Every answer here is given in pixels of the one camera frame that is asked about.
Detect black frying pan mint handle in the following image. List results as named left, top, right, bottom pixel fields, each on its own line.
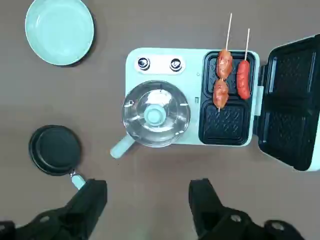
left=28, top=124, right=87, bottom=190

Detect black silver control knob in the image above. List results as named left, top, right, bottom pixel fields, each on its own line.
left=169, top=57, right=183, bottom=71
left=136, top=56, right=152, bottom=70

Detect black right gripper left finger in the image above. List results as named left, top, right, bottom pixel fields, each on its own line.
left=0, top=178, right=108, bottom=240

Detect red sausage skewer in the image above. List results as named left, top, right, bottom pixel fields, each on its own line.
left=236, top=28, right=252, bottom=101

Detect two-piece orange sausage skewer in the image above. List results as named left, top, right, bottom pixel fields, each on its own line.
left=212, top=12, right=234, bottom=113

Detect glass-lidded pot with mint handle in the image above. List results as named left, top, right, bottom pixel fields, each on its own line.
left=109, top=79, right=191, bottom=160

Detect mint green multifunctional cooking machine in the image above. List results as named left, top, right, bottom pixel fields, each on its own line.
left=124, top=34, right=320, bottom=174

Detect mint green round plate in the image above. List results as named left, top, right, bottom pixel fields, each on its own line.
left=24, top=0, right=97, bottom=67

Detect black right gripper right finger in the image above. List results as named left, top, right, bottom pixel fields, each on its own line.
left=188, top=177, right=320, bottom=240

